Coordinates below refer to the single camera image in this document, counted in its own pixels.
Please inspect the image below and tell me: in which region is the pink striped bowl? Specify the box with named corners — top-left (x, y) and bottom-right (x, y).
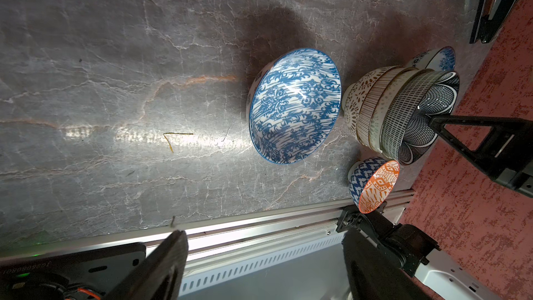
top-left (353, 66), bottom-right (419, 152)

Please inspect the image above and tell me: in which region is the blue floral bowl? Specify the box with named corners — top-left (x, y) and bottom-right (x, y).
top-left (247, 48), bottom-right (341, 165)

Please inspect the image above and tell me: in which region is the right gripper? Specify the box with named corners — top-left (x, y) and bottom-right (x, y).
top-left (430, 115), bottom-right (532, 198)

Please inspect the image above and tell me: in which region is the blue white rim bowl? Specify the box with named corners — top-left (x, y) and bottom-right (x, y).
top-left (406, 46), bottom-right (456, 71)

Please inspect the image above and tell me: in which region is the white green triangle bowl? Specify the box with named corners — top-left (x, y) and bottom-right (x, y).
top-left (362, 67), bottom-right (433, 154)

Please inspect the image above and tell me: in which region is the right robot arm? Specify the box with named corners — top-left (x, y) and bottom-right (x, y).
top-left (355, 115), bottom-right (532, 299)

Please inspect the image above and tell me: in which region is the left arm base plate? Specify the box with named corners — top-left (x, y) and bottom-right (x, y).
top-left (1, 243), bottom-right (147, 299)

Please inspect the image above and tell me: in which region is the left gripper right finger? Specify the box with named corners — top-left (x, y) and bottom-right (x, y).
top-left (342, 229), bottom-right (430, 299)

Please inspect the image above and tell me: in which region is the dark flower pattern bowl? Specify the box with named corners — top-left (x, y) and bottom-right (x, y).
top-left (380, 71), bottom-right (460, 165)

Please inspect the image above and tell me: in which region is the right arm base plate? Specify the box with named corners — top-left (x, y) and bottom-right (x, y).
top-left (335, 203), bottom-right (388, 234)

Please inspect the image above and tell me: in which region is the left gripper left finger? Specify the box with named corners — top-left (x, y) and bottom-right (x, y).
top-left (104, 231), bottom-right (189, 300)

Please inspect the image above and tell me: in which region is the white brown lattice bowl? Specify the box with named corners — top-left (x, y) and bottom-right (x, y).
top-left (341, 65), bottom-right (399, 136)

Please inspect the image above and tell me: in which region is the orange patterned bowl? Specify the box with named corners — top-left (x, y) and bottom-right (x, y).
top-left (347, 157), bottom-right (401, 214)

